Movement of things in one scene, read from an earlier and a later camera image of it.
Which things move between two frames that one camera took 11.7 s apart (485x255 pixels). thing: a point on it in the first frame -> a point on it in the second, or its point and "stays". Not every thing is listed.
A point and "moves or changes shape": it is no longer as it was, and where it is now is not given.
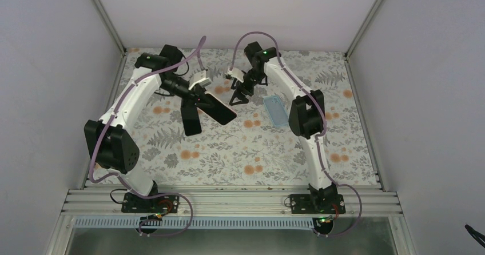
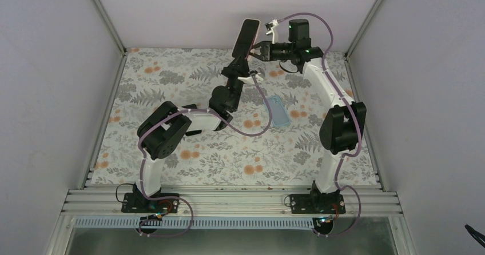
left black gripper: (198, 93) -> (237, 70)
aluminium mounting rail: (231, 200) stays
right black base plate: (310, 203) stays
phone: (221, 111) moves or changes shape
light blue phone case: (275, 108) stays
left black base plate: (163, 203) stays
